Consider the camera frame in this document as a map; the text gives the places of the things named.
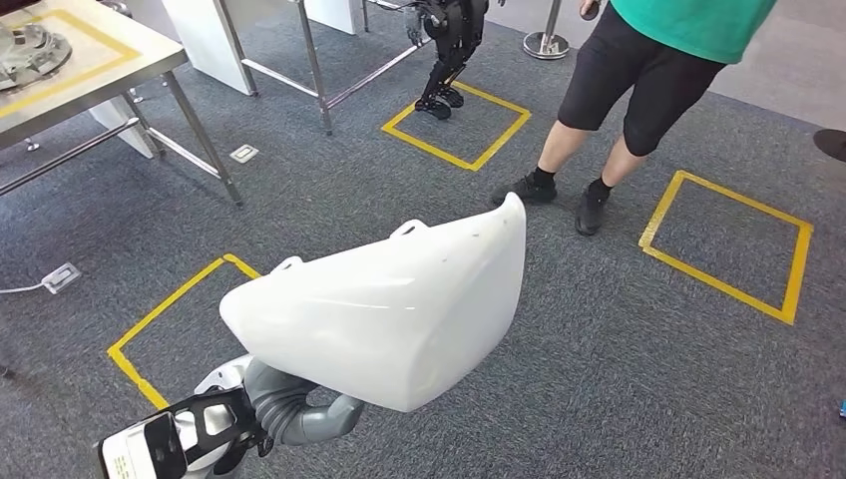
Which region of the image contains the chrome stanchion base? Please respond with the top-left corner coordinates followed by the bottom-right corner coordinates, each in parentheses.
top-left (523, 0), bottom-right (571, 61)

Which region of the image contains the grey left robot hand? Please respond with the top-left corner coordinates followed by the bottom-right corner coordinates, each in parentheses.
top-left (290, 393), bottom-right (366, 446)

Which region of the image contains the person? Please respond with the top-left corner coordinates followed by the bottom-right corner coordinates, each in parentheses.
top-left (491, 0), bottom-right (780, 238)

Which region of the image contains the white table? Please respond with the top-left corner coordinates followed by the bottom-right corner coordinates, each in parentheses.
top-left (87, 95), bottom-right (165, 160)
top-left (162, 0), bottom-right (358, 97)

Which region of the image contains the stainless steel workbench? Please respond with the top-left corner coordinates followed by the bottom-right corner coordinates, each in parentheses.
top-left (0, 0), bottom-right (245, 208)

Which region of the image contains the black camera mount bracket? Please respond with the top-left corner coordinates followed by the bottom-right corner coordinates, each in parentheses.
top-left (155, 386), bottom-right (275, 477)

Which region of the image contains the white curved plastic body part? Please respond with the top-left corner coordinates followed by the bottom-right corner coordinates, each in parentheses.
top-left (218, 192), bottom-right (528, 414)

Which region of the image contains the silver wheel cover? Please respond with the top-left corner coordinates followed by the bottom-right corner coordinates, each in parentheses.
top-left (0, 23), bottom-right (74, 93)

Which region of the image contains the yellow tape square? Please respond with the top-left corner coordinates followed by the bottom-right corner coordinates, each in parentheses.
top-left (381, 80), bottom-right (532, 174)
top-left (638, 170), bottom-right (814, 326)

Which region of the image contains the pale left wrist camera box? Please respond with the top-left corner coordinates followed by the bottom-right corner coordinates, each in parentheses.
top-left (94, 410), bottom-right (190, 479)

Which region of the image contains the stainless steel table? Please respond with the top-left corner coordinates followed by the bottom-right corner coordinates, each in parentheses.
top-left (211, 0), bottom-right (438, 137)

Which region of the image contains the dark rounded object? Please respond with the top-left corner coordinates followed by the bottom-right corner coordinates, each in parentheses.
top-left (812, 129), bottom-right (846, 164)

